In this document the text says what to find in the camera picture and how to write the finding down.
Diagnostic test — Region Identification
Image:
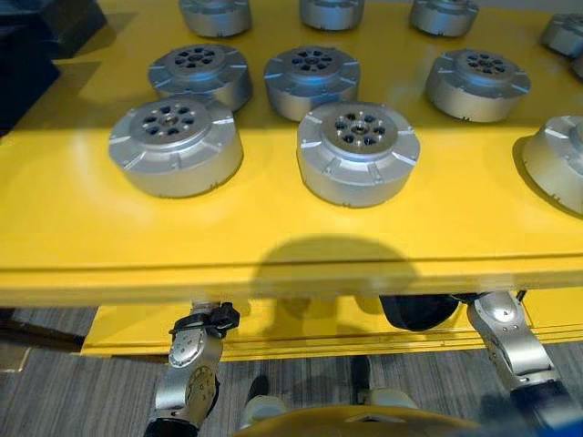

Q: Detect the silver left robot leg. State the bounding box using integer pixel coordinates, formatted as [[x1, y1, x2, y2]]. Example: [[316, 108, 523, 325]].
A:
[[244, 393, 289, 430]]

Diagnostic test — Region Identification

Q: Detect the silver right robot leg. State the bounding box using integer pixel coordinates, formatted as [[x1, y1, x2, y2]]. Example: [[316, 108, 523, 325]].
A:
[[358, 386, 419, 412]]

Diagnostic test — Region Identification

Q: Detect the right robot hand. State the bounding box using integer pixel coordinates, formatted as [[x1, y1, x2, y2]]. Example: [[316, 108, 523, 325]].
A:
[[379, 294, 459, 332]]

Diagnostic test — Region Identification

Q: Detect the dark blue box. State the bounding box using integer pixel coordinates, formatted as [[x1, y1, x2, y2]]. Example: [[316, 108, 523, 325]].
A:
[[0, 0, 107, 134]]

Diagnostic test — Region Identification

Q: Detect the dark left robot foot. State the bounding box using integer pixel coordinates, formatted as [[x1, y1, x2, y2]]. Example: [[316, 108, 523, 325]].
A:
[[247, 374, 271, 411]]

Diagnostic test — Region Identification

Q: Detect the yellow metal shelf board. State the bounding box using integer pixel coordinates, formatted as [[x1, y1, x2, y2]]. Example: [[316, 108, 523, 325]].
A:
[[80, 289, 583, 363], [0, 0, 583, 311]]

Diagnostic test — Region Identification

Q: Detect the silver round motor part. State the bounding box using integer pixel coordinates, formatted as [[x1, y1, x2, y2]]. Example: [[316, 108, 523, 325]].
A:
[[147, 43, 253, 113], [262, 45, 362, 123], [520, 115, 583, 217], [178, 0, 253, 39], [107, 95, 244, 199], [539, 12, 583, 60], [296, 101, 422, 209], [407, 0, 481, 39], [424, 47, 533, 125], [298, 0, 366, 33]]

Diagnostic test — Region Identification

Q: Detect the dark right robot foot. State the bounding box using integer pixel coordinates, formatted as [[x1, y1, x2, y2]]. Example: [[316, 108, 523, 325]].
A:
[[350, 355, 373, 402]]

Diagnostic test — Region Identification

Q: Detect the silver robot leg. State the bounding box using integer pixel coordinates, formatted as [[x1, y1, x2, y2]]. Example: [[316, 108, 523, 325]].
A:
[[244, 393, 289, 430], [358, 386, 419, 412]]

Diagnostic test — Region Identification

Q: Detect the dark robot foot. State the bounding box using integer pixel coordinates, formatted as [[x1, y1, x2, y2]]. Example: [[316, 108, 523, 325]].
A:
[[247, 374, 271, 411], [350, 355, 373, 402]]

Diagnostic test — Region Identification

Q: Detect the blue plastic box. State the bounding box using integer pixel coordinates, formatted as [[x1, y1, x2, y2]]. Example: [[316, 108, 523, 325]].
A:
[[482, 391, 583, 437]]

